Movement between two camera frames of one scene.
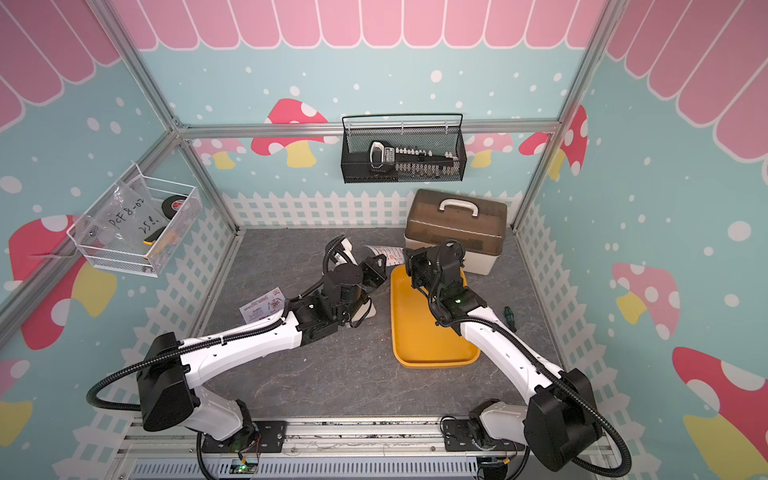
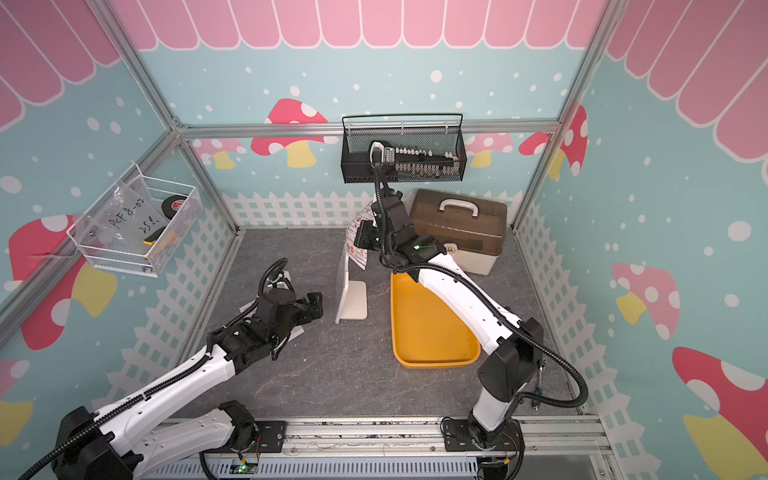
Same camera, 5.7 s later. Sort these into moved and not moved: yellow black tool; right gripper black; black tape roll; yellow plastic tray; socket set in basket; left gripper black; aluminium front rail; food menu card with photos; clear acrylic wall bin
Moved: left gripper black; food menu card with photos; right gripper black
Not moved: aluminium front rail; clear acrylic wall bin; yellow plastic tray; socket set in basket; yellow black tool; black tape roll
